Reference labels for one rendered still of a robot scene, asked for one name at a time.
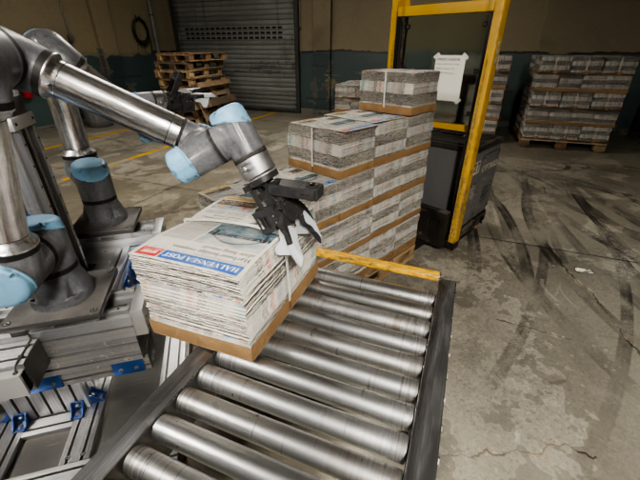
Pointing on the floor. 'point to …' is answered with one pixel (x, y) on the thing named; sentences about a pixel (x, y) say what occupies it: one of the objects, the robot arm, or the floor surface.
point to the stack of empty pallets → (189, 73)
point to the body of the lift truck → (444, 174)
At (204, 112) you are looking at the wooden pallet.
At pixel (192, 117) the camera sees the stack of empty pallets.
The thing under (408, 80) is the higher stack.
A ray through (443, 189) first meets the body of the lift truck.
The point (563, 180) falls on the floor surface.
